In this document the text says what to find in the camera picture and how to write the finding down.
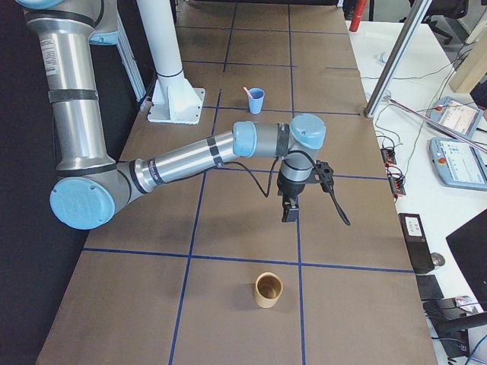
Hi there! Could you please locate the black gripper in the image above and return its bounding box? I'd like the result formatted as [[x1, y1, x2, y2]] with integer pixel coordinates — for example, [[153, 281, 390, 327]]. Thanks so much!
[[277, 160, 334, 223]]

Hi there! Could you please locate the blue paper cup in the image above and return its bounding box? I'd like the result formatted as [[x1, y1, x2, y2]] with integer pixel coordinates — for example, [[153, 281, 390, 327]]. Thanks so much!
[[248, 87, 265, 115]]

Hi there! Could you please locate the pink chopstick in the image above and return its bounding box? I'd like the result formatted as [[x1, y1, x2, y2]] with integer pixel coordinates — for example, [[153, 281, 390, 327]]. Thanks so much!
[[243, 87, 254, 100]]

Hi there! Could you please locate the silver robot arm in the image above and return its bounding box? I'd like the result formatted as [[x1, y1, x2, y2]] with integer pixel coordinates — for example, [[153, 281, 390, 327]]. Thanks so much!
[[22, 1, 333, 230]]

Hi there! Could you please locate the brown cylindrical cup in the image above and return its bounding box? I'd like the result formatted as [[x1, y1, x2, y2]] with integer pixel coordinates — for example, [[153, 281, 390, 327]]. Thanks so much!
[[253, 271, 284, 309]]

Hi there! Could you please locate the white paper cup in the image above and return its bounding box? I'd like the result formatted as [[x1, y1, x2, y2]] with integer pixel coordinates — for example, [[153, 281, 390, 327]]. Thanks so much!
[[377, 52, 389, 64]]

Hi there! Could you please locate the orange black connector board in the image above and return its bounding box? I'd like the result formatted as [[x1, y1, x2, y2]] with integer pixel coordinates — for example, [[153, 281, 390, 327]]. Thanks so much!
[[380, 147, 396, 167]]

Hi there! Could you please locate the black power adapter box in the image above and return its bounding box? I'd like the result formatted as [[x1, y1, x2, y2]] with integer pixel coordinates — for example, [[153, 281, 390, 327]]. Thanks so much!
[[398, 213, 434, 275]]

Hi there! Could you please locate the reacher grabber stick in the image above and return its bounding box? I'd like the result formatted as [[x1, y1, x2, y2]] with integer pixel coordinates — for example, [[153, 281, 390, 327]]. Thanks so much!
[[383, 96, 487, 154]]

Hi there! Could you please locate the lower teach pendant tablet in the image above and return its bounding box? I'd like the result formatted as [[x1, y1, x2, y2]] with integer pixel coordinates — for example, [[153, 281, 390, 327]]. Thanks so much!
[[428, 138, 486, 191]]

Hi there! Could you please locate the teach pendant tablet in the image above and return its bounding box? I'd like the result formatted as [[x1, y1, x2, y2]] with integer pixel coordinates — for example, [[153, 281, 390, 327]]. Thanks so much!
[[426, 97, 483, 139], [428, 138, 486, 191]]

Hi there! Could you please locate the black laptop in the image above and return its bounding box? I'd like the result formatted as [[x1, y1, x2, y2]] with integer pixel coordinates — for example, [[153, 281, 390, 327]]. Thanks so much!
[[446, 211, 486, 310]]

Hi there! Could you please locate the upper teach pendant tablet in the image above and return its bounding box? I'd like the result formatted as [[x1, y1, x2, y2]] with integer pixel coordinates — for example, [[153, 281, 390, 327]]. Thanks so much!
[[426, 97, 483, 139]]

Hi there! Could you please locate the red cylinder bottle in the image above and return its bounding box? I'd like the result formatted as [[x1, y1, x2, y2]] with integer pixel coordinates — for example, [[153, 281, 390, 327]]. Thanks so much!
[[349, 0, 368, 33]]

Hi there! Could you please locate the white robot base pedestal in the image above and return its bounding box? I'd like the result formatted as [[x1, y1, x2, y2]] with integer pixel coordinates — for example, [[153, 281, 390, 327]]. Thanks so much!
[[137, 0, 205, 125]]

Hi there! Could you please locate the aluminium frame post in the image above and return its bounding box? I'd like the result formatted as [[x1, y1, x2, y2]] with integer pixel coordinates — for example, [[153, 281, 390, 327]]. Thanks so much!
[[364, 0, 432, 118]]

